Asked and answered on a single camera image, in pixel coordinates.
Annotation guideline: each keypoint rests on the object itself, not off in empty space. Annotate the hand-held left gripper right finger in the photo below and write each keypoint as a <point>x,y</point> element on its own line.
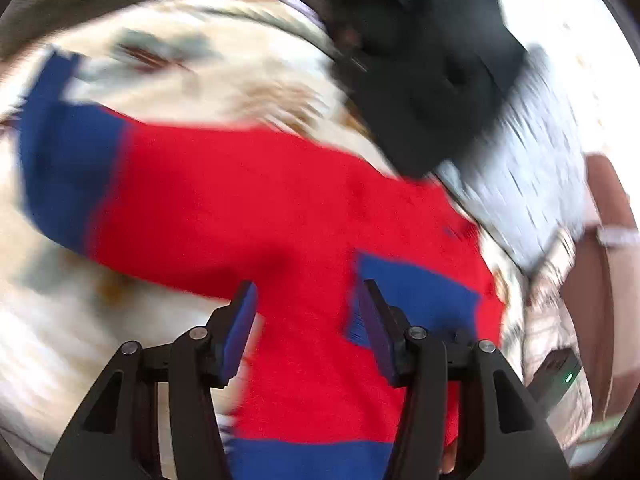
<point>375,327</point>

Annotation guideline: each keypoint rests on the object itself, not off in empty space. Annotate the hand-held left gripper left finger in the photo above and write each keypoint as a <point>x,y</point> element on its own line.
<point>239,330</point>

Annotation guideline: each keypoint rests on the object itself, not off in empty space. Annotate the red and blue sweater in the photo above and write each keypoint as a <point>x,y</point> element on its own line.
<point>280,210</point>

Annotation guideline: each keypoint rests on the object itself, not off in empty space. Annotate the beige patterned quilt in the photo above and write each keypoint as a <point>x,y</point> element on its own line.
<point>555,315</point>

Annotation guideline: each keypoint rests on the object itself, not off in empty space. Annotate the white cloth piece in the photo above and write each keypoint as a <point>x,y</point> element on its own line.
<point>617,236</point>

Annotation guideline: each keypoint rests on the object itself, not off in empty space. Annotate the light grey quilted cloth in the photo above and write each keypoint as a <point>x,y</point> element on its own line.
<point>525,170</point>

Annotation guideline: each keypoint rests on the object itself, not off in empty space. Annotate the black cloth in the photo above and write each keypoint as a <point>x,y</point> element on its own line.
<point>425,70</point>

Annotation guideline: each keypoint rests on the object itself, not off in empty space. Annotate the beige leaf print blanket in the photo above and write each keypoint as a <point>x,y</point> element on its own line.
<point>200,70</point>

